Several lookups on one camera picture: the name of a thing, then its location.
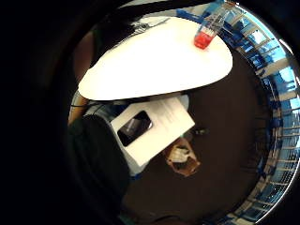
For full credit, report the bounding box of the black smartphone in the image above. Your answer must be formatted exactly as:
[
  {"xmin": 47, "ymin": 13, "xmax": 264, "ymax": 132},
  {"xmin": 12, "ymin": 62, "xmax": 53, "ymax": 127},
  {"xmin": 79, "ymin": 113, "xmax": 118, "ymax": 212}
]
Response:
[{"xmin": 116, "ymin": 110, "xmax": 155, "ymax": 147}]

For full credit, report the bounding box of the white paper sheet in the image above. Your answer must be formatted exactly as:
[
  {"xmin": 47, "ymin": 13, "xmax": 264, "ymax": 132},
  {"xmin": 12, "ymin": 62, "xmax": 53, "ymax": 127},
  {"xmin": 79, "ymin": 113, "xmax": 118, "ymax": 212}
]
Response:
[{"xmin": 110, "ymin": 97, "xmax": 197, "ymax": 169}]

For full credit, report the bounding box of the white item in cardboard box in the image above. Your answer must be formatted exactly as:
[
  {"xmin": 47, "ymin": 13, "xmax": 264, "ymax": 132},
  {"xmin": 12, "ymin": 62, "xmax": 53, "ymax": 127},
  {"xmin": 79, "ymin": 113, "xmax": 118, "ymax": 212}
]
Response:
[{"xmin": 172, "ymin": 146, "xmax": 192, "ymax": 164}]

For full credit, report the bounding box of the brown cardboard box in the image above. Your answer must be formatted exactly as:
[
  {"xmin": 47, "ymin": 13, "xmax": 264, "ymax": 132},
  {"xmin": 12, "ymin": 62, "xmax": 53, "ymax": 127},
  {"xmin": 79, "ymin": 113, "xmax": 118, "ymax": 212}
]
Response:
[{"xmin": 163, "ymin": 138, "xmax": 202, "ymax": 178}]

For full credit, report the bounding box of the small black object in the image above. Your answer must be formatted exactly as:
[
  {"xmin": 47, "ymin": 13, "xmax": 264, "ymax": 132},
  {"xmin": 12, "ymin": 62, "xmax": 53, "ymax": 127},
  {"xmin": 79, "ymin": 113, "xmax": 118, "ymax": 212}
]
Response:
[{"xmin": 190, "ymin": 127, "xmax": 210, "ymax": 137}]

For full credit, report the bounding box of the clear bottle with red liquid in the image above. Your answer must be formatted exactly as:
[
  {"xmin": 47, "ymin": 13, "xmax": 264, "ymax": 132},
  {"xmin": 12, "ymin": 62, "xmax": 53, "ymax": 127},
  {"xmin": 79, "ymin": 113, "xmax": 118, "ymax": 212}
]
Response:
[{"xmin": 193, "ymin": 1, "xmax": 239, "ymax": 51}]

